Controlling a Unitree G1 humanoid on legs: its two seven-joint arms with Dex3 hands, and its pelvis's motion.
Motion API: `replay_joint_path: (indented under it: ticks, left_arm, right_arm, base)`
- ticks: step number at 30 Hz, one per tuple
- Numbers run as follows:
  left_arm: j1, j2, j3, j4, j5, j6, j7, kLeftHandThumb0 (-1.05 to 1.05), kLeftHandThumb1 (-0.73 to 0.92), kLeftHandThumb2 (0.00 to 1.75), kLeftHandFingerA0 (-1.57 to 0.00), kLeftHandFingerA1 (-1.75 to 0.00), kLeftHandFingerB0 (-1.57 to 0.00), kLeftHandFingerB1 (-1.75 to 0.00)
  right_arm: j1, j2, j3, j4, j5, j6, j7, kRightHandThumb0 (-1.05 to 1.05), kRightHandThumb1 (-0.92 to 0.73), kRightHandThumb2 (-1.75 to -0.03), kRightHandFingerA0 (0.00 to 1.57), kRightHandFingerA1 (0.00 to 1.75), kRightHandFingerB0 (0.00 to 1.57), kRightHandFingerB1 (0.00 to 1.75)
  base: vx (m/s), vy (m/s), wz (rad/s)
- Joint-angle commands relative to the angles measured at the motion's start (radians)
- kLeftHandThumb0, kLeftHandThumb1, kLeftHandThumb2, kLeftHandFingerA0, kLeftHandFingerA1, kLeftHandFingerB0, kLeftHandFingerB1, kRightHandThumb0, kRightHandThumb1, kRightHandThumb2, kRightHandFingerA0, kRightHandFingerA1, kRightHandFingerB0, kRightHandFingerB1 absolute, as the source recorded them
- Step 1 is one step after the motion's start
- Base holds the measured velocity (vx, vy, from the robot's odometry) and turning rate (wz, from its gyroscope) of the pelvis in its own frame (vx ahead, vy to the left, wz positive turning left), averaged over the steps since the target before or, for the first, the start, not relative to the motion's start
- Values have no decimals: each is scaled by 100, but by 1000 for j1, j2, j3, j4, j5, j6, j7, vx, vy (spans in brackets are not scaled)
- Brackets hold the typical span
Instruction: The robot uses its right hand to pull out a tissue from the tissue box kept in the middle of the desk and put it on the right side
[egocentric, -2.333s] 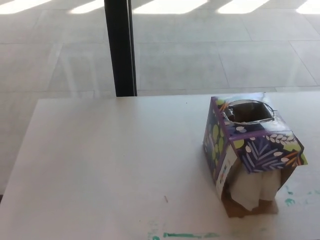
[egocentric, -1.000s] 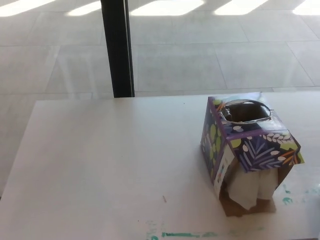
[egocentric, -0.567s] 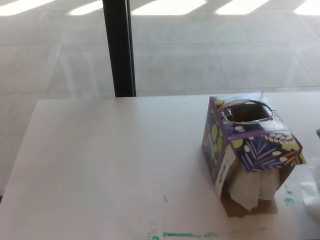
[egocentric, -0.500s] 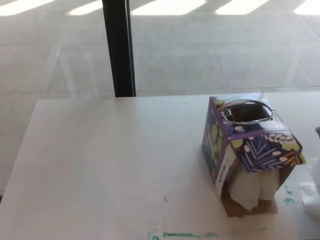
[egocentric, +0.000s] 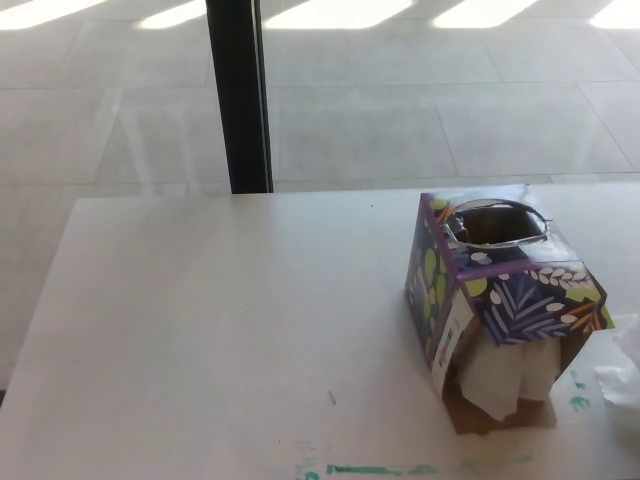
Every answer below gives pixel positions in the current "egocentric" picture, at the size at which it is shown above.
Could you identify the purple floral tissue box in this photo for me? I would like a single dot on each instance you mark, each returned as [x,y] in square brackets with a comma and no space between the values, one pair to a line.
[520,300]

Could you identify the folded white tissue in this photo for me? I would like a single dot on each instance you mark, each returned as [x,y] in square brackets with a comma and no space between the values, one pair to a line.
[492,385]

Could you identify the white tissue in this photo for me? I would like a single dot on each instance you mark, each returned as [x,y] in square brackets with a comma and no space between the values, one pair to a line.
[622,380]
[492,385]

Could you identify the black window frame post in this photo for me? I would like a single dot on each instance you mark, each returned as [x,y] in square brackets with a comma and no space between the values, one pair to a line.
[240,100]

